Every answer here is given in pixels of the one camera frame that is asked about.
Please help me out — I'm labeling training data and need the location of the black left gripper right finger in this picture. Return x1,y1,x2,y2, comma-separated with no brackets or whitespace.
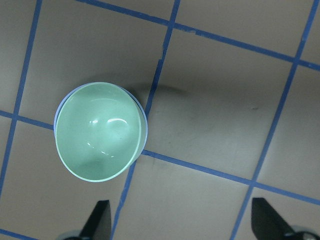
251,197,300,240

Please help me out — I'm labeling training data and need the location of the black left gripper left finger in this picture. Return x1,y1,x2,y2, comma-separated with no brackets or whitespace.
79,200,112,240

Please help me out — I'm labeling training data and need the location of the green ceramic bowl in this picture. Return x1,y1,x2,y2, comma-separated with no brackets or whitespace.
54,82,143,181

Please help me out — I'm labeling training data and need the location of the blue ceramic bowl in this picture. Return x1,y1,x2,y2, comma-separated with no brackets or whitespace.
53,82,149,181

